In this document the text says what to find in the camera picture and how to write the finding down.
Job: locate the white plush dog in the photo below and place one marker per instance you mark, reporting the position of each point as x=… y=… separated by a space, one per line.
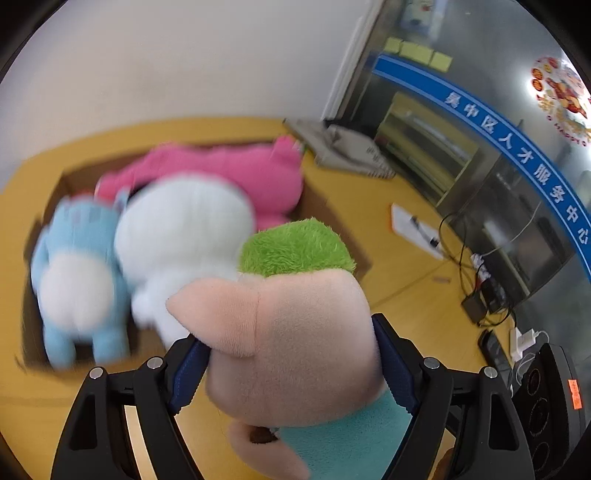
x=184 y=226

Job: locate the blue window banner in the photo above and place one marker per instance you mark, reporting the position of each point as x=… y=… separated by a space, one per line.
x=508 y=138

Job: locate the black power adapter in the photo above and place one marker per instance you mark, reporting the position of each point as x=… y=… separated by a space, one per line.
x=474 y=309

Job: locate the pink plush bear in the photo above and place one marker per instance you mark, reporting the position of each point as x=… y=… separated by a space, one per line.
x=258 y=170

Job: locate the green-haired plush doll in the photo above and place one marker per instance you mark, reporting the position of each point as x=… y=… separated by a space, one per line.
x=300 y=332

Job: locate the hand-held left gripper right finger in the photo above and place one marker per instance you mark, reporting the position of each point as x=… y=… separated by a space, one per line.
x=397 y=369

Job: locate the white charger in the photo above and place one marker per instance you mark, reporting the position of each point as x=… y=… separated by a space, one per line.
x=524 y=341

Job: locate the power strip with plugs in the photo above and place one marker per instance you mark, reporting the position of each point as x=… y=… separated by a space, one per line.
x=489 y=281

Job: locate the yellow sticky note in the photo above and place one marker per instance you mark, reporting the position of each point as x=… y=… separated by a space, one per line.
x=425 y=53
x=393 y=45
x=409 y=49
x=440 y=62

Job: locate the blue plush toy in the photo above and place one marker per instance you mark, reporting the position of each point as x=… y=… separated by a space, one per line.
x=78 y=286

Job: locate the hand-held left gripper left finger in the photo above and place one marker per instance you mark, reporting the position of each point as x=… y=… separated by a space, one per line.
x=187 y=374

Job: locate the cardboard box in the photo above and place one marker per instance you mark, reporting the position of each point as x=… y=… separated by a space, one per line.
x=323 y=217

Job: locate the beige cloth bag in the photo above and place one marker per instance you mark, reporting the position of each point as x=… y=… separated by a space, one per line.
x=341 y=147

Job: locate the black phone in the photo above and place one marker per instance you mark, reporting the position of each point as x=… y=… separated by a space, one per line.
x=494 y=348

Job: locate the red round window sticker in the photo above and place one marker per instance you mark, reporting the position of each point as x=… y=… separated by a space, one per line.
x=561 y=97

